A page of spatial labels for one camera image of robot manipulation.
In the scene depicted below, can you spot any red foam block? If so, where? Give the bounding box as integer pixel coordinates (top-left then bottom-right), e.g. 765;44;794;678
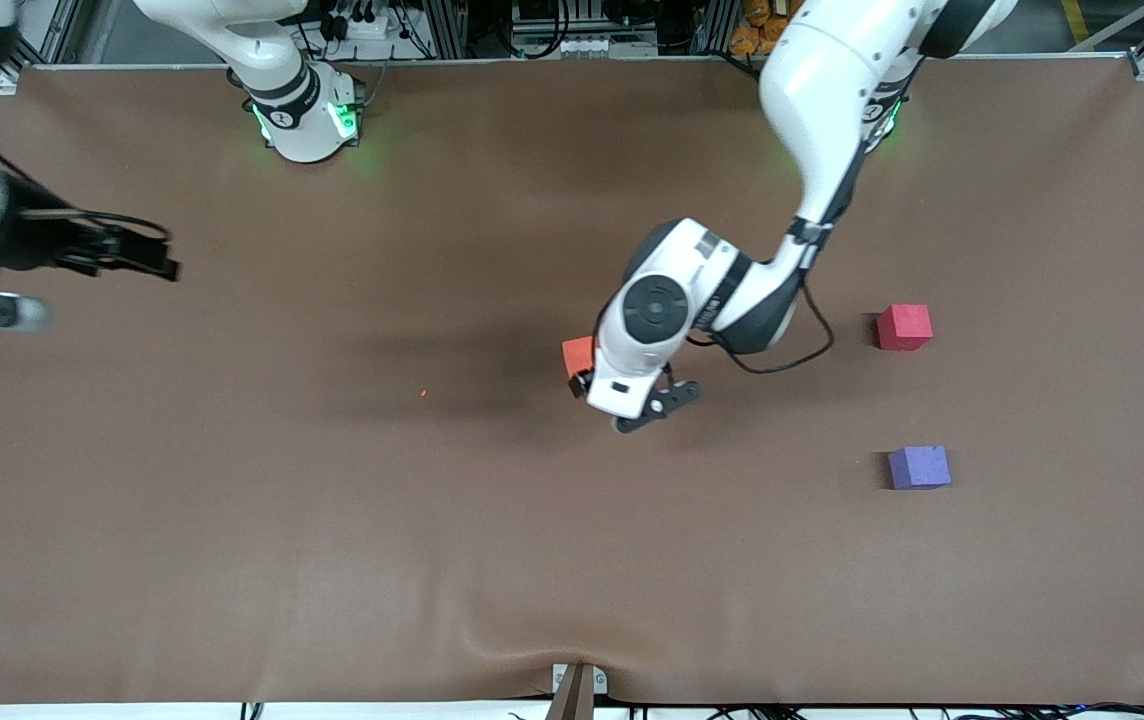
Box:
876;304;934;352

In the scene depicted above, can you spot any orange foam block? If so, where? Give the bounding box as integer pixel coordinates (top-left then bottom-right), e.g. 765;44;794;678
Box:
561;336;598;382

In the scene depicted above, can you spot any aluminium frame post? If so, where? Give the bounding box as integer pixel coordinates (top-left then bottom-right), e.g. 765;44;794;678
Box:
697;0;743;56
427;0;473;59

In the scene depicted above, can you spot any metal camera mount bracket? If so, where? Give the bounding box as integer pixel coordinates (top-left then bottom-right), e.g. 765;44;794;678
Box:
550;662;610;720

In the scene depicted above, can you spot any silver table edge rail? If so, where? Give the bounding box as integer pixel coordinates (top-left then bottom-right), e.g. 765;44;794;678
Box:
20;55;1133;71

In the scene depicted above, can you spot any orange packets pile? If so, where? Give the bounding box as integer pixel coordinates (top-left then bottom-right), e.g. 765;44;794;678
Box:
729;0;803;57

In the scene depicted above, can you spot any white connector block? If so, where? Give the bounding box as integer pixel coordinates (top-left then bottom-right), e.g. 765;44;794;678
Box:
550;36;660;58

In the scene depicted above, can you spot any white power strip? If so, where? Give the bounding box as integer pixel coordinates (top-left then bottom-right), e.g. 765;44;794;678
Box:
327;8;401;43

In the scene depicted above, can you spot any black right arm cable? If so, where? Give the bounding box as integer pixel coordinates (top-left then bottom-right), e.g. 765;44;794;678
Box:
0;85;175;249

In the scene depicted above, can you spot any purple foam block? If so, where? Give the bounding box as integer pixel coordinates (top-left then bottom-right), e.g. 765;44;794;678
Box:
887;445;953;491

